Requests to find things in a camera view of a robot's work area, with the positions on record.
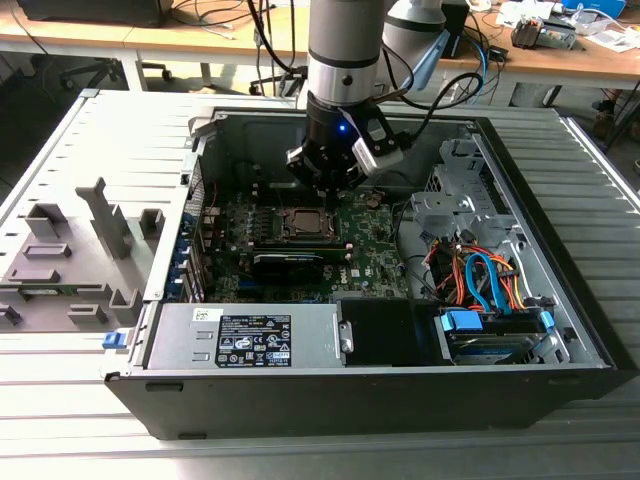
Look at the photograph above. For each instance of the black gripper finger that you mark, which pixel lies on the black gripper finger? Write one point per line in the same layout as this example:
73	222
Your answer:
310	165
350	175

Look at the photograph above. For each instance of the silver CPU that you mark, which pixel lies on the silver CPU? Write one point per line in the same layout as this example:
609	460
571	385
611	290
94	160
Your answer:
307	221

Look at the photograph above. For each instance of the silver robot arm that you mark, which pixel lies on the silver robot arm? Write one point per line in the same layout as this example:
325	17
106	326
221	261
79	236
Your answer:
345	30

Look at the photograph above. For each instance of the CPU socket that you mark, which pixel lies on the CPU socket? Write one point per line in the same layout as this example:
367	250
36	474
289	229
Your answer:
276	220

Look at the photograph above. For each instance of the CPU cooler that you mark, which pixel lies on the CPU cooler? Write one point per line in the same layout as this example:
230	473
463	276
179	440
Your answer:
527	32

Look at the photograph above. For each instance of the green motherboard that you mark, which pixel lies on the green motherboard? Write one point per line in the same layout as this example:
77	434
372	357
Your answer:
370	250

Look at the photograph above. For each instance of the silver metal drive cage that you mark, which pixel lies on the silver metal drive cage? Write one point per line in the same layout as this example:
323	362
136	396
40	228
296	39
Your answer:
450	205

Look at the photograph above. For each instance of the black graphics card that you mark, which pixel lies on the black graphics card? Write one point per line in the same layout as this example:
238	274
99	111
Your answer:
285	272

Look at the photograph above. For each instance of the black speaker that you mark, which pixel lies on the black speaker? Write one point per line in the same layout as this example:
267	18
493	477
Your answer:
457	30

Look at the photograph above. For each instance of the hard disk in blue carrier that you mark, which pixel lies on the hard disk in blue carrier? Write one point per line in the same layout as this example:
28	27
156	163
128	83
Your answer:
462	320

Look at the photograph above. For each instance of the grey power supply unit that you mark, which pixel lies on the grey power supply unit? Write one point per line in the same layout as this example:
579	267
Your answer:
175	340

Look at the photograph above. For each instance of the wooden desk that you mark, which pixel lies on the wooden desk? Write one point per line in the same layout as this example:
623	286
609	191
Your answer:
550	57
100	35

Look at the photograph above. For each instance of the black PC case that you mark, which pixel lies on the black PC case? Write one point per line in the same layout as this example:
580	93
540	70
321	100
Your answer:
300	400

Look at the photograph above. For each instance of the small metal box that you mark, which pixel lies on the small metal box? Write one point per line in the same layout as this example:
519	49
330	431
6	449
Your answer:
560	35

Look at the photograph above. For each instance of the grey parts rack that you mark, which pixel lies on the grey parts rack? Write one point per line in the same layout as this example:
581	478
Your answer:
85	270

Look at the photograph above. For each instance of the blue case latch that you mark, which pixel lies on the blue case latch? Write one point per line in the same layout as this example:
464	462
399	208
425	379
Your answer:
112	341

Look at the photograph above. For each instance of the black monitor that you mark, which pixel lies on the black monitor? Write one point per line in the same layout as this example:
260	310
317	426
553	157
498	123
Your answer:
90	12

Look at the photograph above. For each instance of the green RAM stick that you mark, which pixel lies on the green RAM stick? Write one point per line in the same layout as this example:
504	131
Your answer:
50	290

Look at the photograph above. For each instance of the blue box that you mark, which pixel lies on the blue box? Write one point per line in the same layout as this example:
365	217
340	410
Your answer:
595	5

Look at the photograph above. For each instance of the white wrist camera on bracket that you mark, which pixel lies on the white wrist camera on bracket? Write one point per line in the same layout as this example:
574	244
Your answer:
372	160

